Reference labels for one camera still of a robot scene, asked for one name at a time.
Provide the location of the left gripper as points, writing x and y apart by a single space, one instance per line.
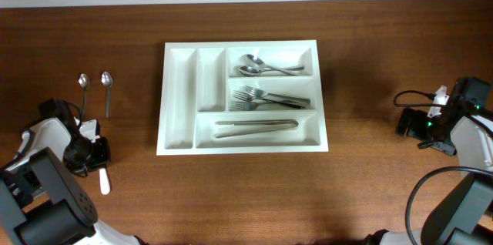
97 154

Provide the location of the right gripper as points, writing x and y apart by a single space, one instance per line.
405 126

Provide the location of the white plastic butter knife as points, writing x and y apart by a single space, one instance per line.
105 185

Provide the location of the small teaspoon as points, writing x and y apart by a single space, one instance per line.
106 80
85 84

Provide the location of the silver fork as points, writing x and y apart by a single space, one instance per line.
264 94
251 106
245 97

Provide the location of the large silver spoon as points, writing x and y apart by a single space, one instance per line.
250 71
256 62

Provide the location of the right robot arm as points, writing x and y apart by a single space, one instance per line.
457 123

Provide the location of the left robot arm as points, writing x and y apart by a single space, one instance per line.
41 200

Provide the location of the white plastic cutlery tray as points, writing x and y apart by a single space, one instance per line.
199 79

